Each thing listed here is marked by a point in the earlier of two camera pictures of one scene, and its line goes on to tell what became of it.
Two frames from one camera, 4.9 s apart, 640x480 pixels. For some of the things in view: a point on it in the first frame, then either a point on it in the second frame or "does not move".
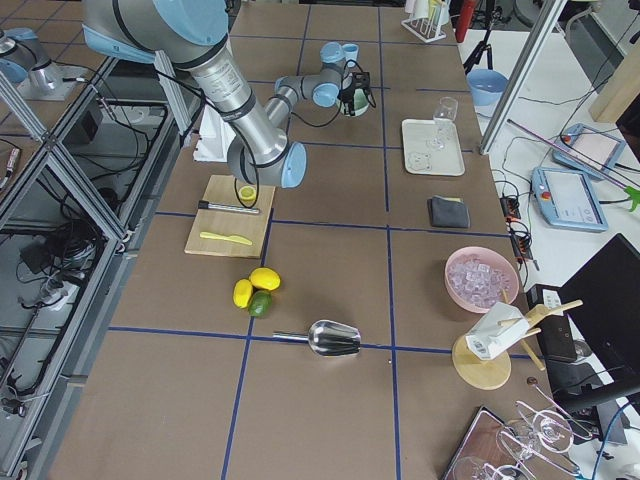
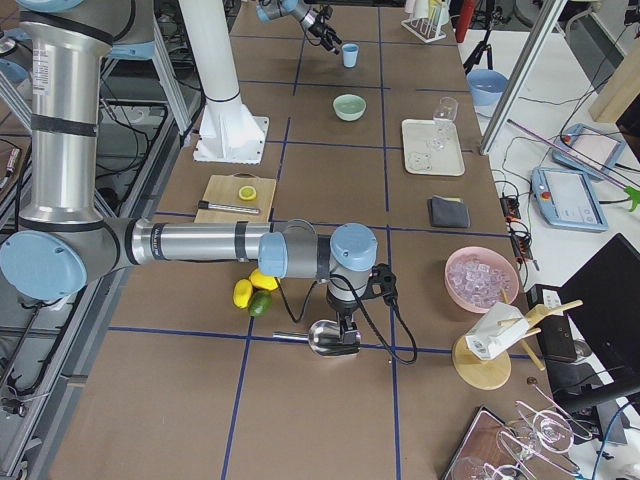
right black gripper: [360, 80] -> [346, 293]
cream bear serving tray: [432, 147] does not move
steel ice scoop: [328, 338] does not move
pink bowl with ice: [477, 278] does not move
